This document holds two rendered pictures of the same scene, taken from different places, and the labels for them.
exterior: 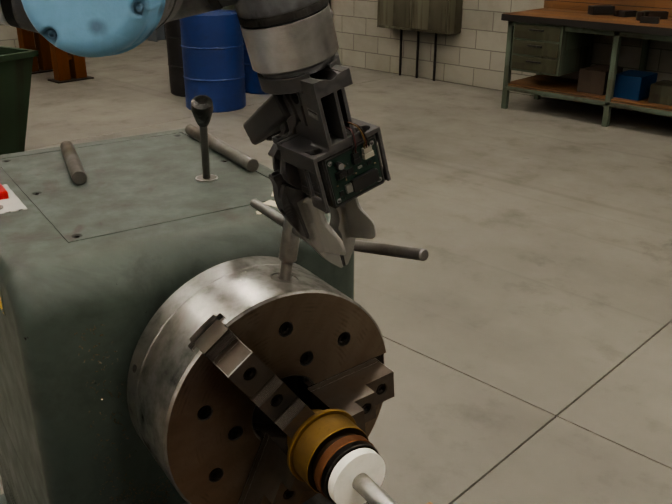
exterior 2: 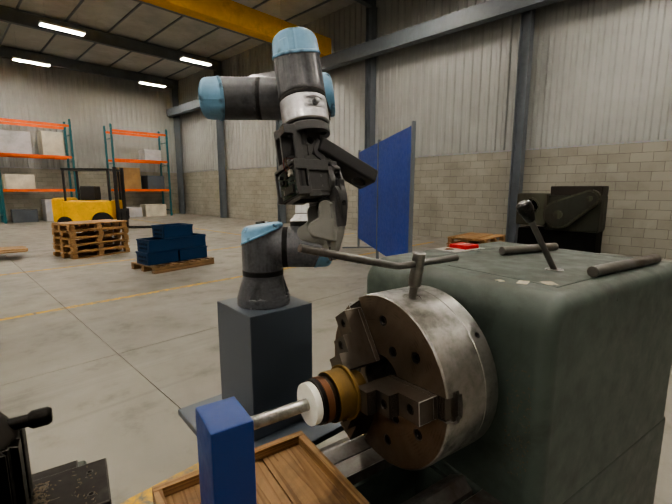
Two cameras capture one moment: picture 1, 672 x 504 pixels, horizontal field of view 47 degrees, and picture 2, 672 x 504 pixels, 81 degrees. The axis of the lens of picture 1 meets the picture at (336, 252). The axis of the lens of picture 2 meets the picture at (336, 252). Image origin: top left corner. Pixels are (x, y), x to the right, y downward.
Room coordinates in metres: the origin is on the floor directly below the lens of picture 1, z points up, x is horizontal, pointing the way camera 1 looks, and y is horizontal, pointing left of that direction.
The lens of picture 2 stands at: (0.70, -0.61, 1.42)
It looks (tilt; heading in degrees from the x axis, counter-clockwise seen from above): 9 degrees down; 90
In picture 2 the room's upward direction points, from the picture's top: straight up
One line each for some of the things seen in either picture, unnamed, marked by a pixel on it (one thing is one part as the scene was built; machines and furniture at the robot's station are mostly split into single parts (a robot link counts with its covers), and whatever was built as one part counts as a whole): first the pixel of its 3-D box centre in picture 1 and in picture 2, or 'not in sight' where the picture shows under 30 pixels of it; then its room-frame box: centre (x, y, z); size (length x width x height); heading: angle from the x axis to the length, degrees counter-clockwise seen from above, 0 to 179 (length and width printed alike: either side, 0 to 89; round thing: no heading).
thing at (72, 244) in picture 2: not in sight; (91, 237); (-4.72, 8.04, 0.36); 1.26 x 0.86 x 0.73; 57
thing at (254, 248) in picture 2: not in sight; (264, 245); (0.50, 0.49, 1.27); 0.13 x 0.12 x 0.14; 2
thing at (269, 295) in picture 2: not in sight; (263, 285); (0.49, 0.49, 1.15); 0.15 x 0.15 x 0.10
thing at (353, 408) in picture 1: (358, 391); (405, 401); (0.82, -0.03, 1.09); 0.12 x 0.11 x 0.05; 124
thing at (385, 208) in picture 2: not in sight; (378, 202); (1.51, 6.97, 1.18); 4.12 x 0.80 x 2.35; 97
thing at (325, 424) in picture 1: (330, 452); (336, 394); (0.71, 0.01, 1.08); 0.09 x 0.09 x 0.09; 34
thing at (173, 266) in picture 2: not in sight; (172, 245); (-2.34, 6.64, 0.39); 1.20 x 0.80 x 0.79; 54
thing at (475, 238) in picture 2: not in sight; (476, 245); (3.76, 7.85, 0.22); 1.25 x 0.86 x 0.44; 49
